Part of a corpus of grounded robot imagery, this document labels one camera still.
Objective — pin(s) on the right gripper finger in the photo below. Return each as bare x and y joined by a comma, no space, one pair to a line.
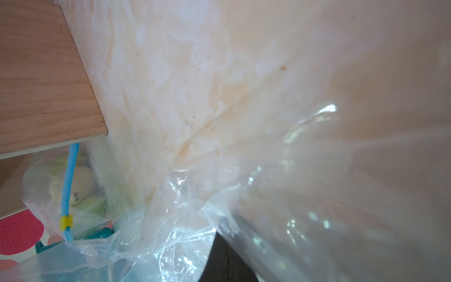
224,264

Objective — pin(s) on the clear zip-top bag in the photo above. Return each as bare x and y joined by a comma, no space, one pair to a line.
340,197
43,186

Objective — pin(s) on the teal plastic basket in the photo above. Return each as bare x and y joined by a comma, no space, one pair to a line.
104,233

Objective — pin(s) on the wooden two-tier shelf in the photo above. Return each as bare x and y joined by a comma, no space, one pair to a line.
46,97

